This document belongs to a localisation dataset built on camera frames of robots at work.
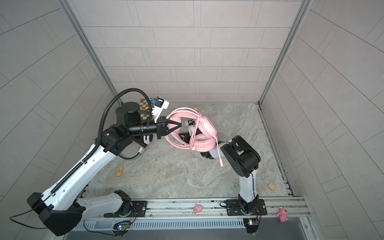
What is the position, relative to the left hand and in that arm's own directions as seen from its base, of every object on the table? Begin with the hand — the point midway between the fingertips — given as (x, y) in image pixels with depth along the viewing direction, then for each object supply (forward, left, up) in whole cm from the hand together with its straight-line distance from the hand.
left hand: (182, 126), depth 57 cm
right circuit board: (-29, -31, -38) cm, 57 cm away
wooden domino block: (-5, +37, -36) cm, 52 cm away
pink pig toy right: (-25, -45, -35) cm, 62 cm away
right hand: (+12, +6, -29) cm, 32 cm away
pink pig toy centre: (-23, -6, -36) cm, 43 cm away
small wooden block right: (-13, -45, -36) cm, 59 cm away
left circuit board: (-30, +26, -33) cm, 52 cm away
